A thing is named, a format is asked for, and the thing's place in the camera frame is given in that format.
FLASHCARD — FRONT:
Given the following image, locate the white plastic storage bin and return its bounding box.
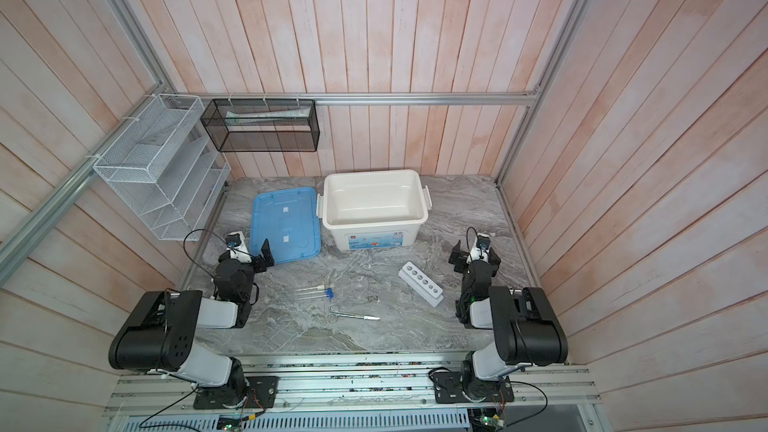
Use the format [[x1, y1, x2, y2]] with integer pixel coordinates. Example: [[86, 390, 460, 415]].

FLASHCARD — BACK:
[[316, 170, 433, 252]]

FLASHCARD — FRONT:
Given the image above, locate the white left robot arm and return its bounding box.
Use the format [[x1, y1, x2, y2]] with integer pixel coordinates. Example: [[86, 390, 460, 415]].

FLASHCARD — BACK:
[[108, 233, 278, 410]]

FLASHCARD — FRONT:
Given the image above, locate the aluminium frame rail back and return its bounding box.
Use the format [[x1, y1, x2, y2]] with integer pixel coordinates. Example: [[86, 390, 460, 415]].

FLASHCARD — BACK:
[[190, 92, 538, 106]]

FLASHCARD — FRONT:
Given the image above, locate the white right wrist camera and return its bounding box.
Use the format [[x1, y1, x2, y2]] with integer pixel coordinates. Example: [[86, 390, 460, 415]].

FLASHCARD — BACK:
[[470, 233, 491, 262]]

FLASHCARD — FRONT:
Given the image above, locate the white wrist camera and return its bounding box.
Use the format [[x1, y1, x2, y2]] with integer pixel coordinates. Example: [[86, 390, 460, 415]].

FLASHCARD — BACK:
[[225, 231, 249, 258], [470, 233, 491, 262]]

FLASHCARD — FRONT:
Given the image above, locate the test tube blue cap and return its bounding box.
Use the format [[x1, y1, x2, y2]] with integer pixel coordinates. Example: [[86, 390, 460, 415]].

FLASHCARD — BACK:
[[295, 287, 334, 300], [296, 290, 334, 301]]

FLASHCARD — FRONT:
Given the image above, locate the aluminium frame rail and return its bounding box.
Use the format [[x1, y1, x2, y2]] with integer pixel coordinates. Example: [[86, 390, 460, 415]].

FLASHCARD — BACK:
[[190, 92, 538, 106], [1, 84, 169, 286]]

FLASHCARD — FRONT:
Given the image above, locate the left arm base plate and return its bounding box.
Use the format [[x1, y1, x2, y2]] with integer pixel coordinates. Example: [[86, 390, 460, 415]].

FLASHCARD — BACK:
[[193, 376, 279, 410]]

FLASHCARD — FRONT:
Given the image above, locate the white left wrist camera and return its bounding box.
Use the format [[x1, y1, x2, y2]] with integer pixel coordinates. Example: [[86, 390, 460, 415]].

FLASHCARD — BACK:
[[225, 231, 249, 258]]

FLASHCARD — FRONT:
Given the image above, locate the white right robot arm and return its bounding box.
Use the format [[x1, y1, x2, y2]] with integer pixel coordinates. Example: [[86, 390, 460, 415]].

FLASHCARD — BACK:
[[448, 234, 568, 401]]

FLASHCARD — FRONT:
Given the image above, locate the white wire mesh shelf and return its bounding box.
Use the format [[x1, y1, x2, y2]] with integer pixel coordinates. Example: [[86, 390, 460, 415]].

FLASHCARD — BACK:
[[94, 95, 231, 242]]

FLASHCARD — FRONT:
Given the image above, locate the black wire mesh basket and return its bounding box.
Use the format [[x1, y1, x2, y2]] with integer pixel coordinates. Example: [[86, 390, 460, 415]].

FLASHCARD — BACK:
[[201, 98, 321, 153]]

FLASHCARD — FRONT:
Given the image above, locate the aluminium frame rail left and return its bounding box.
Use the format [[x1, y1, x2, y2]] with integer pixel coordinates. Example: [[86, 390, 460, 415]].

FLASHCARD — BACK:
[[1, 84, 169, 286]]

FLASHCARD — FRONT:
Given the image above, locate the white test tube rack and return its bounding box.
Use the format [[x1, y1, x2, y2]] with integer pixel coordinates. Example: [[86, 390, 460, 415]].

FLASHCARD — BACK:
[[398, 262, 444, 308]]

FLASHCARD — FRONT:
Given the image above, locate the blue plastic bin lid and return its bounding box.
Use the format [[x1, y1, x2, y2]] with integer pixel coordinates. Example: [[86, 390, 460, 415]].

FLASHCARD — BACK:
[[249, 187, 322, 264]]

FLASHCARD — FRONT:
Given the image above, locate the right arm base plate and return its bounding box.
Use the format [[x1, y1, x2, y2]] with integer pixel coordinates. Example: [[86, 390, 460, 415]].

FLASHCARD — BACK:
[[427, 367, 514, 404]]

